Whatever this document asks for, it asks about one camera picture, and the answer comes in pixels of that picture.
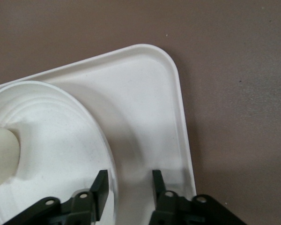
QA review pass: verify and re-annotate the cream round plate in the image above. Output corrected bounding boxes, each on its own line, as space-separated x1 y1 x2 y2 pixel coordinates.
0 80 119 225

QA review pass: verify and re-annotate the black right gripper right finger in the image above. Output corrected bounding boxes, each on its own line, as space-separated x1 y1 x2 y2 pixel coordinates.
149 170 243 225

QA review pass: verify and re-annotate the brown table cover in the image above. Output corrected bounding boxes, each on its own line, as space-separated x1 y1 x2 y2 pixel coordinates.
0 0 281 225

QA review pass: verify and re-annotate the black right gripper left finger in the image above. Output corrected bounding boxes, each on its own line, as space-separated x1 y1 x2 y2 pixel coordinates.
7 170 109 225

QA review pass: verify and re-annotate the cream rectangular rabbit tray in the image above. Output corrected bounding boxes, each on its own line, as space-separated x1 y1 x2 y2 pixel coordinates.
0 43 197 225

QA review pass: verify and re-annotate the white steamed bun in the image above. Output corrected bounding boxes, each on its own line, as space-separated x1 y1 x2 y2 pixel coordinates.
0 126 22 190

